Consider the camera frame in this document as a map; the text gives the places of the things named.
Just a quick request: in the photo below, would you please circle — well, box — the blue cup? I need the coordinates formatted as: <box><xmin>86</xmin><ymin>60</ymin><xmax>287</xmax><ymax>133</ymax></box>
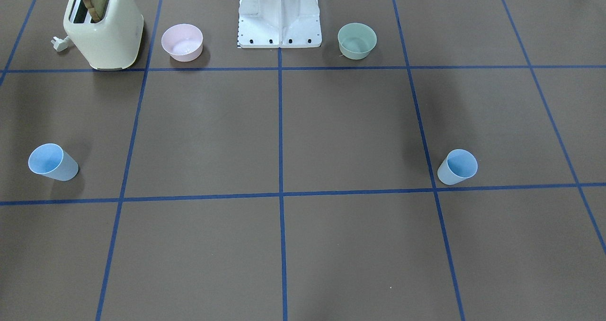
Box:
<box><xmin>28</xmin><ymin>143</ymin><xmax>80</xmax><ymax>181</ymax></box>
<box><xmin>437</xmin><ymin>149</ymin><xmax>478</xmax><ymax>185</ymax></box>

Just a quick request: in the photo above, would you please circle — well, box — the green bowl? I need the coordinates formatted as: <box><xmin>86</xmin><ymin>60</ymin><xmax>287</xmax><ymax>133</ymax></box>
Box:
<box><xmin>337</xmin><ymin>22</ymin><xmax>377</xmax><ymax>60</ymax></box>

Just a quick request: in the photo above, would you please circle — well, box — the pink bowl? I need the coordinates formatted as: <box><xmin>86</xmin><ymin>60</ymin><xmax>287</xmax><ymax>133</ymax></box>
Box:
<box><xmin>161</xmin><ymin>24</ymin><xmax>204</xmax><ymax>62</ymax></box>

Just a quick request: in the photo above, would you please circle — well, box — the cream toaster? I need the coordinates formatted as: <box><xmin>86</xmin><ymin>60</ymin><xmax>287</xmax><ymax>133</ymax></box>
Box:
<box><xmin>63</xmin><ymin>0</ymin><xmax>144</xmax><ymax>71</ymax></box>

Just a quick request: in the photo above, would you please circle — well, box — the white toaster plug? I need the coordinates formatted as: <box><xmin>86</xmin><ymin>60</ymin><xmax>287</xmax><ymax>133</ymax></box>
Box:
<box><xmin>51</xmin><ymin>36</ymin><xmax>71</xmax><ymax>52</ymax></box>

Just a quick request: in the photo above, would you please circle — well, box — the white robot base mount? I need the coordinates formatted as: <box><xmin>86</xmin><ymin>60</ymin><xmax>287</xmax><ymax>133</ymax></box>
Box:
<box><xmin>237</xmin><ymin>0</ymin><xmax>322</xmax><ymax>49</ymax></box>

